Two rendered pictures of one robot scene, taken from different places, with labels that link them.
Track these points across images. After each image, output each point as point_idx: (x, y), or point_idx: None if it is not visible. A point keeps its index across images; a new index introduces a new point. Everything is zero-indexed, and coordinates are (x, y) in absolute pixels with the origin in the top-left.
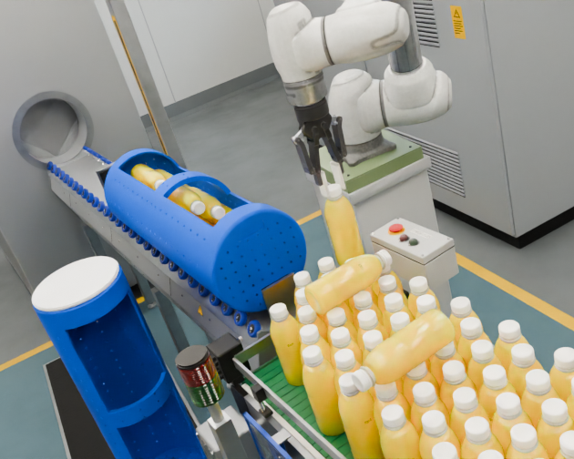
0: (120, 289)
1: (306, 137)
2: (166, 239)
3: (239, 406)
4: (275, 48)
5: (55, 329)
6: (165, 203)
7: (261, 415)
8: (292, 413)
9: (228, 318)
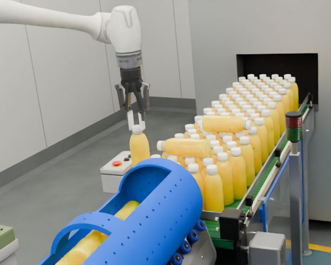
0: None
1: (139, 88)
2: (164, 231)
3: (242, 256)
4: (140, 27)
5: None
6: (134, 216)
7: (251, 220)
8: (255, 182)
9: (187, 256)
